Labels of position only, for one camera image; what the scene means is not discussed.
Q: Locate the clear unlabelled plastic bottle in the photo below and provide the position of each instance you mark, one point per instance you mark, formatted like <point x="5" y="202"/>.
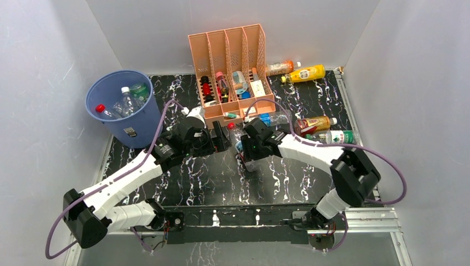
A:
<point x="129" y="105"/>

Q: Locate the clear bottle green cap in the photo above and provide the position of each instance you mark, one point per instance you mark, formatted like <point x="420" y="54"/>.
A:
<point x="335" y="137"/>

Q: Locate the clear bottle dark green label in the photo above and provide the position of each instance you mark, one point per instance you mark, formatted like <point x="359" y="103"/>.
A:
<point x="117" y="109"/>

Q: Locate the small green white tube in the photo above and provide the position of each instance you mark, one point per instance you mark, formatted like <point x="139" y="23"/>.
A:
<point x="230" y="115"/>

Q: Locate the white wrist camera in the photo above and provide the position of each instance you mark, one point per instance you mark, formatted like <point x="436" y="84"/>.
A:
<point x="247" y="119"/>
<point x="194" y="117"/>

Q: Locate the pink capped dark bottle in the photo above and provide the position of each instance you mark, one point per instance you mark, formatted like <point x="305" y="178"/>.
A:
<point x="223" y="87"/>

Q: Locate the red black toy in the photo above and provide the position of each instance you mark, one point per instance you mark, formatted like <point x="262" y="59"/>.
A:
<point x="207" y="90"/>

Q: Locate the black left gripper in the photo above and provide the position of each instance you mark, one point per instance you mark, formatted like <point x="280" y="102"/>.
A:
<point x="215" y="144"/>

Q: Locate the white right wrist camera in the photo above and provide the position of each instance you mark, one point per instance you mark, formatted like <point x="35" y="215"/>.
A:
<point x="247" y="119"/>

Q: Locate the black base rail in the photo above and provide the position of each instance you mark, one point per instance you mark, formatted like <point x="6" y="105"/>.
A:
<point x="248" y="223"/>

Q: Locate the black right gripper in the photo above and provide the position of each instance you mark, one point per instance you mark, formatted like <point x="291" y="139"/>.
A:
<point x="248" y="154"/>

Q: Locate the clear bottle blue label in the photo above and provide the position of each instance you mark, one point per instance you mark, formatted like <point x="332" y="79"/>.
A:
<point x="275" y="118"/>

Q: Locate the green plastic bottle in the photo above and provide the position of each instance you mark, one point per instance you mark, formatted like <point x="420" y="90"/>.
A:
<point x="140" y="92"/>

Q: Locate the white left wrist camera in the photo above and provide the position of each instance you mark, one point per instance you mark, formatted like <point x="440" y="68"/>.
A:
<point x="194" y="117"/>

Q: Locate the light blue tape dispenser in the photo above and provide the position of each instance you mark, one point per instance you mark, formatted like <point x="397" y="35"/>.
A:
<point x="239" y="83"/>

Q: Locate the peach plastic desk organizer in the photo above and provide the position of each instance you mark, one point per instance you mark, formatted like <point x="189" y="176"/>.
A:
<point x="230" y="69"/>

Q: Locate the yellow drink bottle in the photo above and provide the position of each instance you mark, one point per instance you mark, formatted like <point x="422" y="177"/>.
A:
<point x="305" y="74"/>

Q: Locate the clear bottle red label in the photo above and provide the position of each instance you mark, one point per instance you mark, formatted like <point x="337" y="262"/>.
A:
<point x="105" y="113"/>

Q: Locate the orange drink bottle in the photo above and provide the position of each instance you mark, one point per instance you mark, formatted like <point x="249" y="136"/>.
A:
<point x="284" y="67"/>

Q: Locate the small white card box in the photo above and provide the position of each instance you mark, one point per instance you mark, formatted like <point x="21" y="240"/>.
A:
<point x="251" y="110"/>

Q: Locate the blue plastic bin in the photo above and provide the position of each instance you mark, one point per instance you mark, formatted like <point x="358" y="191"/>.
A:
<point x="135" y="131"/>

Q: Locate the clear bottle red cap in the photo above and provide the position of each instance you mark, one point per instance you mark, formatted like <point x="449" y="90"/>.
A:
<point x="240" y="147"/>

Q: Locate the brown tea bottle red label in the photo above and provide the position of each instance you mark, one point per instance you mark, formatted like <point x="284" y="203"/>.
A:
<point x="312" y="125"/>

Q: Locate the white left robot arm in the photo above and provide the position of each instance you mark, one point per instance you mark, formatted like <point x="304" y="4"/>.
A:
<point x="94" y="212"/>

